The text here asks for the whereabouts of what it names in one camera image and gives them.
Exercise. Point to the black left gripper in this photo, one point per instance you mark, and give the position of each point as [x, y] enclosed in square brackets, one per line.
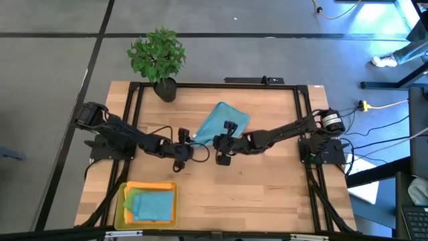
[180, 150]

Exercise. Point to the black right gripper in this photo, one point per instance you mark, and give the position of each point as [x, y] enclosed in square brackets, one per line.
[234, 144]

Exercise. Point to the teal microfiber towel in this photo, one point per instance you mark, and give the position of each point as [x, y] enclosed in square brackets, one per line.
[154, 205]
[217, 120]

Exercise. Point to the orange microfiber towel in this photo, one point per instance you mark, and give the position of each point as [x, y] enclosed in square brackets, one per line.
[150, 185]

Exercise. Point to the green microfiber towel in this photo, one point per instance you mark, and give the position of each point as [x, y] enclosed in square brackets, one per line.
[128, 199]

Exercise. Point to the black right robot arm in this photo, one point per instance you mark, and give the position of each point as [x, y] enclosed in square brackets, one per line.
[284, 132]

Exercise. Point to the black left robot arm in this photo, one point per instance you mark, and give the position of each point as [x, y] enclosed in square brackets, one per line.
[127, 135]

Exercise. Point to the yellow plastic bin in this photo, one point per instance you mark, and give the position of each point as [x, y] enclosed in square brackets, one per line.
[118, 216]

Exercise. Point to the potted green plant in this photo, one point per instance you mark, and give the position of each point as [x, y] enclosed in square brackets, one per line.
[157, 57]

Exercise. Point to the white flat box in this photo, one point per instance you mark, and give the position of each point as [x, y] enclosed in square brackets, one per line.
[366, 192]

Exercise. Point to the person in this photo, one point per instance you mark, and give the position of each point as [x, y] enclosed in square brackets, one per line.
[384, 61]

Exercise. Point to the black desk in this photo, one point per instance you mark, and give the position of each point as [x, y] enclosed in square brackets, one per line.
[418, 134]

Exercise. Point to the grey cloth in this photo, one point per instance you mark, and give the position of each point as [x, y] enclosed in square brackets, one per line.
[419, 190]

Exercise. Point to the black keyboard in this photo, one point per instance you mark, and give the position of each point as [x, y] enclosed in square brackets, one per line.
[416, 221]

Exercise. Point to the black table frame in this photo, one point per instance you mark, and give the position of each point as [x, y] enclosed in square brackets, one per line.
[214, 86]

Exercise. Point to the black bar bracket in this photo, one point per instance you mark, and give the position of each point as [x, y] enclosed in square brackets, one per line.
[247, 80]

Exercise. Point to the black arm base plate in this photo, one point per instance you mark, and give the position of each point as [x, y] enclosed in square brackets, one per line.
[100, 154]
[329, 155]

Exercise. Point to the silver aluminium bracket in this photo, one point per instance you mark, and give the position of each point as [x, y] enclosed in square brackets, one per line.
[123, 233]
[309, 237]

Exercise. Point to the black desk frame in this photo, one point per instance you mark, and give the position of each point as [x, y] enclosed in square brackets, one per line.
[378, 85]

